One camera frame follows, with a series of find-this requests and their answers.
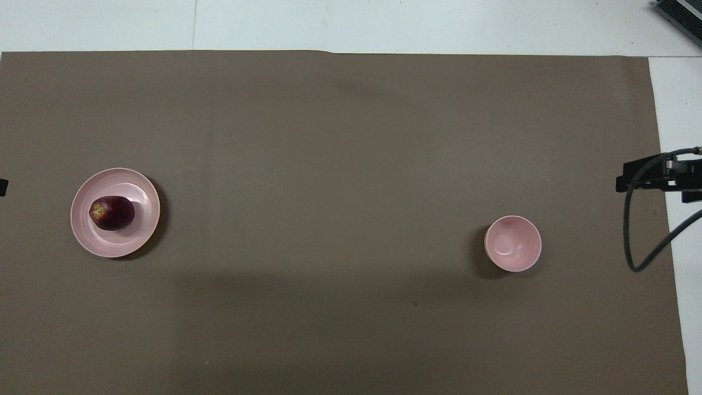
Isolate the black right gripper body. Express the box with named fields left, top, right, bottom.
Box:
left=665, top=155, right=702, bottom=204

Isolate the dark red apple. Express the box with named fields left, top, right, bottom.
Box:
left=89, top=196, right=135, bottom=232

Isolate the pink plate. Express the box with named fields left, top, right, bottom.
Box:
left=70, top=167, right=161, bottom=258

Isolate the pink bowl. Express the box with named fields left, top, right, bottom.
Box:
left=484, top=215, right=542, bottom=273

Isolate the grey ribbed metal device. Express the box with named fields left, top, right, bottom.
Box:
left=653, top=0, right=702, bottom=48

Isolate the brown table mat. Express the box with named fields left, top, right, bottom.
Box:
left=0, top=50, right=689, bottom=395

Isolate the dark grey right arm cable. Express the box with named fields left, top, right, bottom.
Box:
left=623, top=146, right=702, bottom=273

